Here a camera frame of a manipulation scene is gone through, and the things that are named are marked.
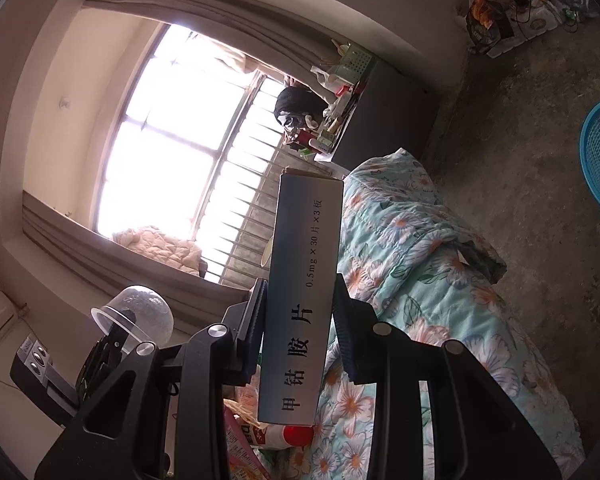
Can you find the grey beige curtain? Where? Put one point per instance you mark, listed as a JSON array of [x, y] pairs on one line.
[[205, 15], [130, 265]]

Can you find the dark snack bag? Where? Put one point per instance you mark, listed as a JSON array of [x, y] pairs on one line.
[[485, 25]]

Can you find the beige quilt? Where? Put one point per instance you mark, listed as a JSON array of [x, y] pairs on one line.
[[160, 250]]

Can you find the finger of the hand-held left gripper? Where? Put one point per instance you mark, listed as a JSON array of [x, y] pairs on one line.
[[100, 365]]

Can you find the red thermos bottle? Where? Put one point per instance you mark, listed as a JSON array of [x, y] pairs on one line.
[[307, 138]]

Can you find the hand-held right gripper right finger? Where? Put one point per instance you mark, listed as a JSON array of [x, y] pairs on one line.
[[341, 320]]

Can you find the grey nightstand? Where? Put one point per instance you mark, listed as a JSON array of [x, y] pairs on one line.
[[380, 120]]

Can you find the floral light blue blanket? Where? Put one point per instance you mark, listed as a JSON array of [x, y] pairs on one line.
[[430, 270]]

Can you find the green plastic storage basket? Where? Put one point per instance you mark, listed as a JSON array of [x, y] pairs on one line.
[[357, 62]]

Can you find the metal window railing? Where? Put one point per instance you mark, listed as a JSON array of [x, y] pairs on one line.
[[230, 220]]

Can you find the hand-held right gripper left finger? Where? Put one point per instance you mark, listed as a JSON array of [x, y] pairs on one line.
[[257, 330]]

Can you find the white plastic bag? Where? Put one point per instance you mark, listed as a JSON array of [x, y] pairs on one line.
[[325, 80]]

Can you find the long pale medicine box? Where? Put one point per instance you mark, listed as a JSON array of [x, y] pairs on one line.
[[300, 285]]

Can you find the purple pink snack packet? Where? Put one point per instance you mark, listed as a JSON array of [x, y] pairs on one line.
[[242, 452]]

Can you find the white milk bottle red cap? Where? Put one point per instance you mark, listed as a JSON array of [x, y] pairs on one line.
[[295, 435]]

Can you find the cream paper cup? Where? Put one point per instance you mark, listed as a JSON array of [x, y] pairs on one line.
[[266, 252]]

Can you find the clear plastic cup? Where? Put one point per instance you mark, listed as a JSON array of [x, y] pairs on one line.
[[145, 315]]

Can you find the black bag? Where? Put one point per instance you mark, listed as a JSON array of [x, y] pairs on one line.
[[295, 102]]

